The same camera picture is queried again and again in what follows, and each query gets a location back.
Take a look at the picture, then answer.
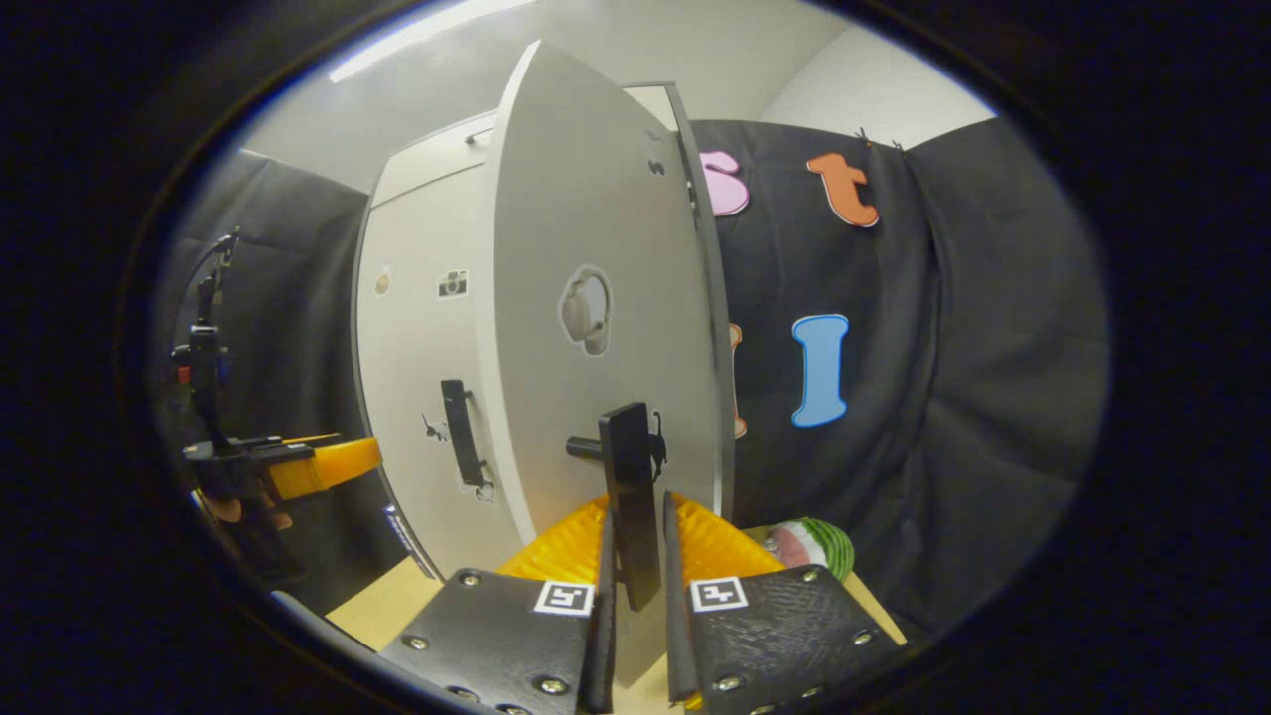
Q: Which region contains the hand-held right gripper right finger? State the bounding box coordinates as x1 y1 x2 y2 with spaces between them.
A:
663 490 910 715

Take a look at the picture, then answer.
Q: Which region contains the black door handle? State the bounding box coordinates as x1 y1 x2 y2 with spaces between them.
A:
566 402 666 612
440 379 494 490

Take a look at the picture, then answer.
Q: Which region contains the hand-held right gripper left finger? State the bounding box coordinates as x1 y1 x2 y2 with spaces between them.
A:
377 495 619 715

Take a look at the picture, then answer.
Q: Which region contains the watermelon slice toy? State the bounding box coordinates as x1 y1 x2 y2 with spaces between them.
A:
765 516 856 582

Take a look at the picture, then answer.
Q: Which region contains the white shoe cabinet door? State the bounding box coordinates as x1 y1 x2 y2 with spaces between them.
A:
475 40 736 686
355 164 527 582

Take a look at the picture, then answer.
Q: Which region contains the white double-door shoe cabinet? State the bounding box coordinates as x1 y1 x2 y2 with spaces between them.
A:
353 81 736 587

